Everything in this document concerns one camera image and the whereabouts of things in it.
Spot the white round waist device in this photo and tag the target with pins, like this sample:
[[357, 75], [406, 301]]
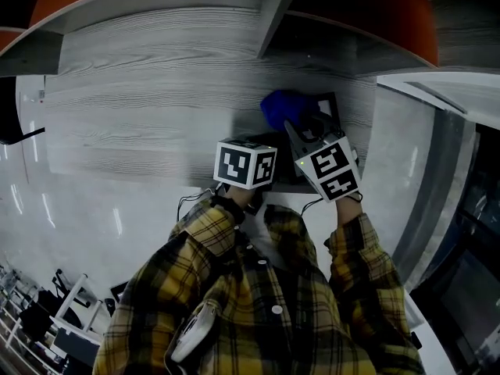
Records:
[[191, 336]]

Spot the yellow plaid shirt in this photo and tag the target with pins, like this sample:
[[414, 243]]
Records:
[[273, 326]]

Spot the white metal stool frame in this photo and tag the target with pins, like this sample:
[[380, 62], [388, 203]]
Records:
[[74, 307]]

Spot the person's left forearm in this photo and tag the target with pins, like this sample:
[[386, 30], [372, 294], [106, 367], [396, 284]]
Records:
[[239, 198]]

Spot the person's right forearm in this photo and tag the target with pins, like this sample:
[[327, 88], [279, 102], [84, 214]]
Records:
[[348, 214]]

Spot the dark window frame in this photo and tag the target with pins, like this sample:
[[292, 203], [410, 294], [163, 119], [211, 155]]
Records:
[[461, 268]]

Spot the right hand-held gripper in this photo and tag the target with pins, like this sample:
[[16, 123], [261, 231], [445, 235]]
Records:
[[332, 166]]

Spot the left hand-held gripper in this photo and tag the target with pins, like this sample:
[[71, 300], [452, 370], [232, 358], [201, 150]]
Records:
[[244, 164]]

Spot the blue cloth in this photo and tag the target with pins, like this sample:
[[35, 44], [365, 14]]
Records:
[[281, 106]]

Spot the grey wooden shelf divider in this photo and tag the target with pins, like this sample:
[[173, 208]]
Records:
[[275, 18]]

